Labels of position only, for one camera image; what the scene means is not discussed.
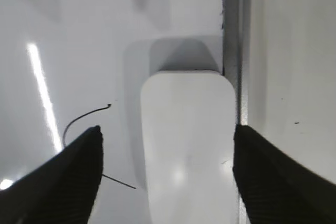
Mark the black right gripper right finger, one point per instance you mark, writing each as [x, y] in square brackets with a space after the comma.
[274, 187]

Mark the white whiteboard eraser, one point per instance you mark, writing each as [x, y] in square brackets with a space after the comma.
[188, 124]

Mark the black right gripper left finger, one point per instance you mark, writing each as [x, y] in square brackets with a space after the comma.
[63, 190]

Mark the white magnetic whiteboard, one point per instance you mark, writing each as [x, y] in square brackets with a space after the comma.
[67, 65]

